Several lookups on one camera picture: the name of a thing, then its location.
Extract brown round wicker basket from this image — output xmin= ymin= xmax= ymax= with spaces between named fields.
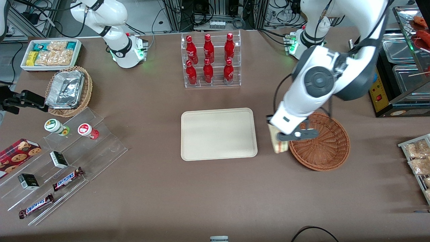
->
xmin=288 ymin=112 xmax=350 ymax=171

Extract black table cable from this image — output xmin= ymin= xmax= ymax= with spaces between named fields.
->
xmin=291 ymin=226 xmax=340 ymax=242

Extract tray of packaged snacks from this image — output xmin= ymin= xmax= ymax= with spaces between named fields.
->
xmin=398 ymin=134 xmax=430 ymax=205

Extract red plaid cookie box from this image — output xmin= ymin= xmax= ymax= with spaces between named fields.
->
xmin=0 ymin=138 xmax=42 ymax=179

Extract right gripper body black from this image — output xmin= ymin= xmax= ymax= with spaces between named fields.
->
xmin=0 ymin=95 xmax=21 ymax=115

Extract red lid yogurt cup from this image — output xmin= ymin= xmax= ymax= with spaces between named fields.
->
xmin=78 ymin=123 xmax=99 ymax=140

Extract Snickers chocolate bar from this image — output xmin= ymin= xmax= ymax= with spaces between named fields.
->
xmin=53 ymin=167 xmax=84 ymax=192
xmin=19 ymin=194 xmax=54 ymax=219

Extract triangular sandwich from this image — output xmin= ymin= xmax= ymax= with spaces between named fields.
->
xmin=268 ymin=122 xmax=289 ymax=154

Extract stacked aluminium foil containers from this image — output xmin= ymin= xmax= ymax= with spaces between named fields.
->
xmin=46 ymin=71 xmax=84 ymax=109

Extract large clear cracker bag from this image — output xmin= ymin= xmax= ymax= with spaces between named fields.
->
xmin=35 ymin=50 xmax=73 ymax=66

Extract black food warmer cabinet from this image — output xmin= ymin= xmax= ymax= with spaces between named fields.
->
xmin=349 ymin=5 xmax=430 ymax=118

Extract red cola bottle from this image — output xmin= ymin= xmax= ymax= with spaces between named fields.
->
xmin=224 ymin=33 xmax=235 ymax=62
xmin=185 ymin=35 xmax=199 ymax=64
xmin=204 ymin=34 xmax=215 ymax=64
xmin=186 ymin=60 xmax=198 ymax=85
xmin=223 ymin=59 xmax=234 ymax=84
xmin=203 ymin=58 xmax=214 ymax=84

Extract white rectangular snack bin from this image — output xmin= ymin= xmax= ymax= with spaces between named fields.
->
xmin=21 ymin=39 xmax=82 ymax=72

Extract green lid yogurt cup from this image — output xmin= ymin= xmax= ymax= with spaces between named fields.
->
xmin=44 ymin=119 xmax=70 ymax=136

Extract small black carton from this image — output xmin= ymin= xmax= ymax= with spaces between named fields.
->
xmin=18 ymin=173 xmax=39 ymax=190
xmin=50 ymin=151 xmax=69 ymax=169

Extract stainless steel pan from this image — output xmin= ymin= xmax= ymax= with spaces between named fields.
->
xmin=392 ymin=65 xmax=430 ymax=92
xmin=382 ymin=33 xmax=418 ymax=64

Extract clear acrylic stepped stand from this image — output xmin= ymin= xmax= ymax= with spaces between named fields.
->
xmin=0 ymin=108 xmax=128 ymax=226

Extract light tan wicker basket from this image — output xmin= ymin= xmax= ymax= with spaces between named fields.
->
xmin=45 ymin=66 xmax=93 ymax=117

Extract clear acrylic bottle rack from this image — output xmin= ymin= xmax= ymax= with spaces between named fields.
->
xmin=181 ymin=30 xmax=241 ymax=88

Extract small clear cracker bag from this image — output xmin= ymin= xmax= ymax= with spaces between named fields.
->
xmin=47 ymin=41 xmax=68 ymax=51

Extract beige plastic serving tray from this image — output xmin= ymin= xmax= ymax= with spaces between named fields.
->
xmin=181 ymin=108 xmax=258 ymax=161

